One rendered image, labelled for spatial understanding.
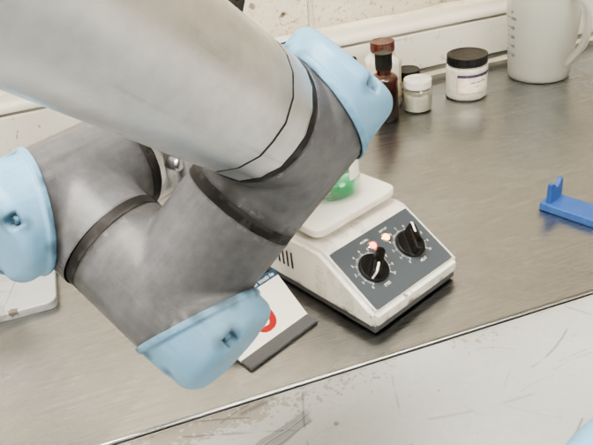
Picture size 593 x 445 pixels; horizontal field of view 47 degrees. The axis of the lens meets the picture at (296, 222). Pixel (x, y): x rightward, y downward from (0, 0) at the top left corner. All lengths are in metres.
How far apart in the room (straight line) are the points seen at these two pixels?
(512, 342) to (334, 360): 0.17
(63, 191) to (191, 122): 0.17
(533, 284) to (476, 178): 0.24
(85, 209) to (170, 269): 0.07
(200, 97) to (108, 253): 0.16
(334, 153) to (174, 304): 0.13
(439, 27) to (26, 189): 0.97
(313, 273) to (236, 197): 0.33
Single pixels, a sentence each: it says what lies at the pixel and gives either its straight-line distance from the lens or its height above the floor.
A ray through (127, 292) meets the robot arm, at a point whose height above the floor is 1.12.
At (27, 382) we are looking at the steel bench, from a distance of 0.72.
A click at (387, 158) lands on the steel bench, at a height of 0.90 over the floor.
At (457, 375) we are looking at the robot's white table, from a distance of 0.64.
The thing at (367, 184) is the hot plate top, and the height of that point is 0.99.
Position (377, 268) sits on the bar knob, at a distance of 0.66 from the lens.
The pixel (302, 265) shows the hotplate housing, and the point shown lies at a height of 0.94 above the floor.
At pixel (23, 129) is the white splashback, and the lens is 1.15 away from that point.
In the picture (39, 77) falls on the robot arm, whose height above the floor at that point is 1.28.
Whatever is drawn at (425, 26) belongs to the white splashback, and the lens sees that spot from 1.26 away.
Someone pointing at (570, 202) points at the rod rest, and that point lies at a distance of 0.88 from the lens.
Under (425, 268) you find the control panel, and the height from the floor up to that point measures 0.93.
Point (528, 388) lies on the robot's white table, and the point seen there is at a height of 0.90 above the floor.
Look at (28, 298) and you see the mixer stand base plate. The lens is 0.82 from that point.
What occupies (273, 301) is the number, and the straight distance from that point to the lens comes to 0.69.
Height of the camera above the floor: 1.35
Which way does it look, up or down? 31 degrees down
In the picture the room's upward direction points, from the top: 7 degrees counter-clockwise
